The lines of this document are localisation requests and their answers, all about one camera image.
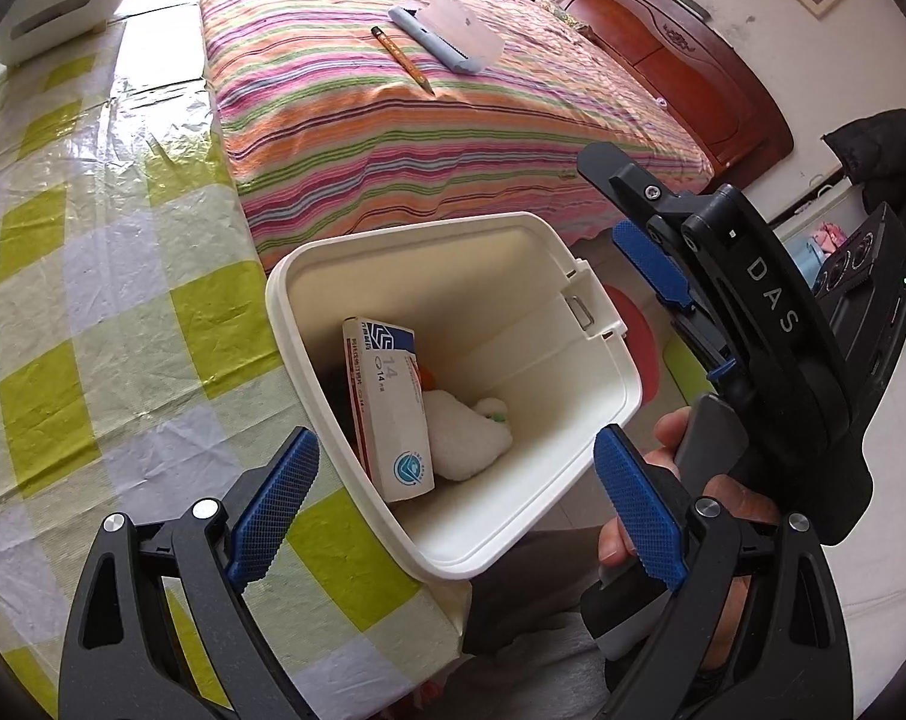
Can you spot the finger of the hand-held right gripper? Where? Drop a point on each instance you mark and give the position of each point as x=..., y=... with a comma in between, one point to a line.
x=652, y=262
x=708, y=349

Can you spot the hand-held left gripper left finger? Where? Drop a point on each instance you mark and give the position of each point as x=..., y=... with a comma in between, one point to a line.
x=273, y=510

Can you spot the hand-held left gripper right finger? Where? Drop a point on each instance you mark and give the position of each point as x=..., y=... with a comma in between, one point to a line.
x=637, y=510

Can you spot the white trash bin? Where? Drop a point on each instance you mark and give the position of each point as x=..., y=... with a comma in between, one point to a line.
x=543, y=360

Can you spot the red and white medicine box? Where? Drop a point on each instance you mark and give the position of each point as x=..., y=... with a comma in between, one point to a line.
x=393, y=420

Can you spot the white tissue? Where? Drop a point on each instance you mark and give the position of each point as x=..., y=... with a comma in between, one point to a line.
x=460, y=442

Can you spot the person's right hand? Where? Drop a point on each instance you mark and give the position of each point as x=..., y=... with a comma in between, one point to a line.
x=749, y=502

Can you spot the colourful floor mat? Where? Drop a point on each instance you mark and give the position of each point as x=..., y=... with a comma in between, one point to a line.
x=648, y=345

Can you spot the light blue box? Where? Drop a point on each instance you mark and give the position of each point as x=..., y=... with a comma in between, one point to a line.
x=805, y=259

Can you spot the person's grey trousers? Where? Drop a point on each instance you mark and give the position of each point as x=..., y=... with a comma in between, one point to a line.
x=528, y=660

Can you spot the wooden headboard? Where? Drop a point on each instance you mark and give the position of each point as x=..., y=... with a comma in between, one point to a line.
x=685, y=67

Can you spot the black jacket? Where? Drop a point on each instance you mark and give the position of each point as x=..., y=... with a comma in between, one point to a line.
x=888, y=150

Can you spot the striped bed sheet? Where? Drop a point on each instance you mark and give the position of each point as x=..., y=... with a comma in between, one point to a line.
x=423, y=142

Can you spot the white paper sheet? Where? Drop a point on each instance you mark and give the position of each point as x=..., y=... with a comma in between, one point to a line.
x=472, y=26

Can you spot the blue pen case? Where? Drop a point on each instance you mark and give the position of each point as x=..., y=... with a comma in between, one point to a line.
x=430, y=41

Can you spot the yellow pencil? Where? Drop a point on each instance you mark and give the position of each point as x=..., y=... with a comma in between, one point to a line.
x=404, y=60

